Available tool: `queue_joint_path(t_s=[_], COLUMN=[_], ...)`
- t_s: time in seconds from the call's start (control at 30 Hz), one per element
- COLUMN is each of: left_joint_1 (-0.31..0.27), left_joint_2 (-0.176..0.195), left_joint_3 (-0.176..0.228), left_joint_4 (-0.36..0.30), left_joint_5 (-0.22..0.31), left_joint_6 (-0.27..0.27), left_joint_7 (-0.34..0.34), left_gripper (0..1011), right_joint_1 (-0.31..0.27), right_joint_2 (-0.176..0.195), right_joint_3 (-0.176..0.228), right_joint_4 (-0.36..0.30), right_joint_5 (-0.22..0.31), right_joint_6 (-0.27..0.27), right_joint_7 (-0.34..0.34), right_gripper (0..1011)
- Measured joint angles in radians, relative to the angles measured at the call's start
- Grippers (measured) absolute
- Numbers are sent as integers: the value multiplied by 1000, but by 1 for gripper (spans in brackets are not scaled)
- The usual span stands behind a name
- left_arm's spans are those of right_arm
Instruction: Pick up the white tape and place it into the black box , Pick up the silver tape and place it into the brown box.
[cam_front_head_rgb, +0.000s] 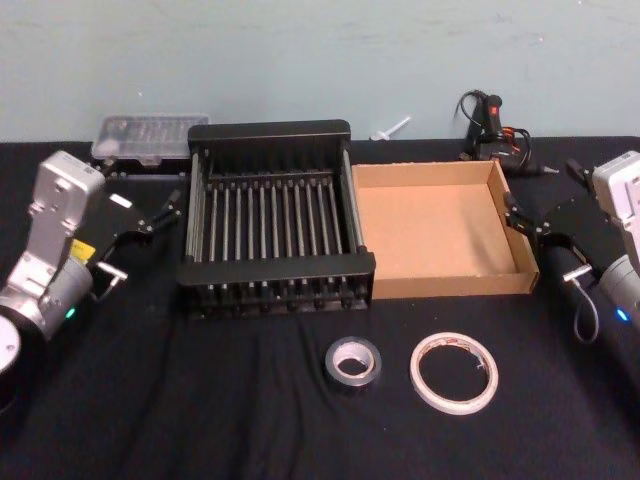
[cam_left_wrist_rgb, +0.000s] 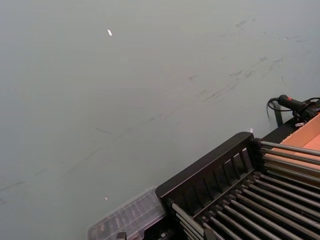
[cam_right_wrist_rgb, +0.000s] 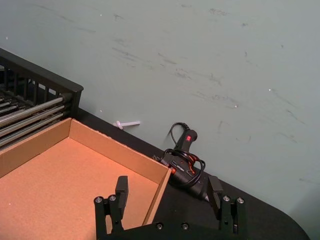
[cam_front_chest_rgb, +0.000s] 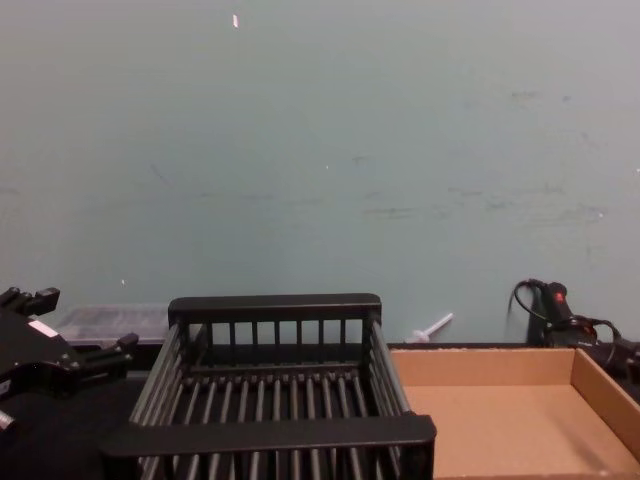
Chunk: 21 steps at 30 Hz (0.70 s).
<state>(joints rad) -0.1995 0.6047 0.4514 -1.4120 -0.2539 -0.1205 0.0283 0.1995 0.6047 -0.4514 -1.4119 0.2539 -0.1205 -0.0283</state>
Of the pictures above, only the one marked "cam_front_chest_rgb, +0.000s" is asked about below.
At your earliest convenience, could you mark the clear plastic case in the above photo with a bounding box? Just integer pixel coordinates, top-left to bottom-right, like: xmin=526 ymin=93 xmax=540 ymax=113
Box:
xmin=53 ymin=303 xmax=174 ymax=347

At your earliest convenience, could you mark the black corded tool red switch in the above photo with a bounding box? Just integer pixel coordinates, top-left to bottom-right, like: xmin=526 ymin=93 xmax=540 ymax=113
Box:
xmin=513 ymin=278 xmax=640 ymax=374

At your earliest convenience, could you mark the shallow brown cardboard tray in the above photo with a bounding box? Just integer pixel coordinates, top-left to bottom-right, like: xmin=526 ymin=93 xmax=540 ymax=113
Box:
xmin=387 ymin=346 xmax=640 ymax=480

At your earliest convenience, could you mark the small white plastic piece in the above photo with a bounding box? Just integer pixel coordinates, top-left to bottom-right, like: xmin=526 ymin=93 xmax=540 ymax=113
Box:
xmin=405 ymin=312 xmax=455 ymax=345

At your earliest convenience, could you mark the black table cloth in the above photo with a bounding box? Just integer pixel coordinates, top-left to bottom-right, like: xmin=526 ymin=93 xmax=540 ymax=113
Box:
xmin=0 ymin=339 xmax=640 ymax=480

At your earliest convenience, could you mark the black rack with steel bars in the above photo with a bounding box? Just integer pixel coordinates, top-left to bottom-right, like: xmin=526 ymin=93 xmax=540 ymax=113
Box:
xmin=98 ymin=293 xmax=437 ymax=480

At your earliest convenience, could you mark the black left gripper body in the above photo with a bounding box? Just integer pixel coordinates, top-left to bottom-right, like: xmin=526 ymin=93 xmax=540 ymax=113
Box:
xmin=0 ymin=305 xmax=84 ymax=406

